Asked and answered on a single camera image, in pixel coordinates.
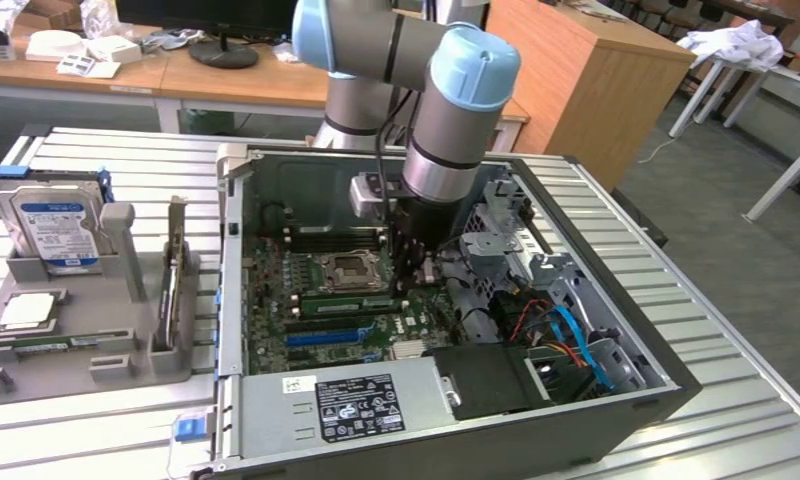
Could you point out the installed green RAM stick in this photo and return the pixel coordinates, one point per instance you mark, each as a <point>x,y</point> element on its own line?
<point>347,305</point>

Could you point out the wooden desk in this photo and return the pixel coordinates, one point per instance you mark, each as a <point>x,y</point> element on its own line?
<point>240,82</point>

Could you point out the green motherboard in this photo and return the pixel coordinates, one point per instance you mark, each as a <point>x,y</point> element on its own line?
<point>273,320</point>

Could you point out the blue case latch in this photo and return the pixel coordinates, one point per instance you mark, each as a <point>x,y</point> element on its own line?
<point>188,431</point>

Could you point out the brown cardboard box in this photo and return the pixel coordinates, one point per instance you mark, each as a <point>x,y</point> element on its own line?
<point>49,14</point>

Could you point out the white crumpled cloth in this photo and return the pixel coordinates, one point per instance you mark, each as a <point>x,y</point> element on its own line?
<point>734,45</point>

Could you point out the small silver heatsink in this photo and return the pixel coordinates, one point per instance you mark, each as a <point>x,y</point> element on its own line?
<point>407,351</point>

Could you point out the white round-topped box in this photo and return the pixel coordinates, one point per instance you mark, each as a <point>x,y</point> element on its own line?
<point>56,46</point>

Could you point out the grey parts rack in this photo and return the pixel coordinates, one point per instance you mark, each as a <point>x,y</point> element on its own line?
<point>100,305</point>

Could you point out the grey power supply unit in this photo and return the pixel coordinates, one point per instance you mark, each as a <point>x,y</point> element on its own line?
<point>273,415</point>

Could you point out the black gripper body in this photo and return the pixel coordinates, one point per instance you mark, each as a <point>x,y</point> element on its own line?
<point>429,220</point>

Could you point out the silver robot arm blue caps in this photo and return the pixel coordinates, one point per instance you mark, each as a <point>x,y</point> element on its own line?
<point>440,125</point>

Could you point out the CPU chip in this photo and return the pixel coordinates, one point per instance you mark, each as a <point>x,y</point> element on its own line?
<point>29,312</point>

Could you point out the black computer monitor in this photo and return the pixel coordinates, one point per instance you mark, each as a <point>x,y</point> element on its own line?
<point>206,15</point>

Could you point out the metal disk bay cage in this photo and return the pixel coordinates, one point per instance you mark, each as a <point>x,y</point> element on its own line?
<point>573,290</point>

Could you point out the hard disk with blue bracket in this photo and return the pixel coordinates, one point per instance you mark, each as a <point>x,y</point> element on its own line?
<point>49,220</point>

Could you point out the white flat box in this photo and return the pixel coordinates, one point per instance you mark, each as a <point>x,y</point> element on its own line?
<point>113,49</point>

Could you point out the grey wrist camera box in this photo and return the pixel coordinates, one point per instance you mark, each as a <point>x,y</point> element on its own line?
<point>368,197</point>

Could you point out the white table leg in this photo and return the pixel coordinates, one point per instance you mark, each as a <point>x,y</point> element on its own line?
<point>783,182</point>

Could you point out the wooden cabinet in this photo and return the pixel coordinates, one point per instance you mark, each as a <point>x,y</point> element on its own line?
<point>593,85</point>

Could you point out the graphics card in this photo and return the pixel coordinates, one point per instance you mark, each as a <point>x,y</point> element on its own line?
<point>173,280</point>

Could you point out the black fan shroud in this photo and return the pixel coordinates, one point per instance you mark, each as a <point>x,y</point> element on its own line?
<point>480,382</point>

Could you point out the open black PC case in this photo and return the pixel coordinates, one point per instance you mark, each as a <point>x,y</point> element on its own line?
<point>607,400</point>

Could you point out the black power supply label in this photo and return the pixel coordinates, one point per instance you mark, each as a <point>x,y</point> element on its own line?
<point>360,407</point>

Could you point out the CPU socket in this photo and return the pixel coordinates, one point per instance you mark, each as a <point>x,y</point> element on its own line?
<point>349,271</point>

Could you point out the white paper sheets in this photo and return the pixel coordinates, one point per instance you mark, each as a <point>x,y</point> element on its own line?
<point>86,66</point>

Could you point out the white metal table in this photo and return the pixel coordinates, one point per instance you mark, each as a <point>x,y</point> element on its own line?
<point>774,90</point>

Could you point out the empty black RAM slots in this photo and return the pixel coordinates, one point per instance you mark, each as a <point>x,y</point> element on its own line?
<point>336,239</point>

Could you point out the blue expansion slot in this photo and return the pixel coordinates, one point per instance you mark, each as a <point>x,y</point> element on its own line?
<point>327,336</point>

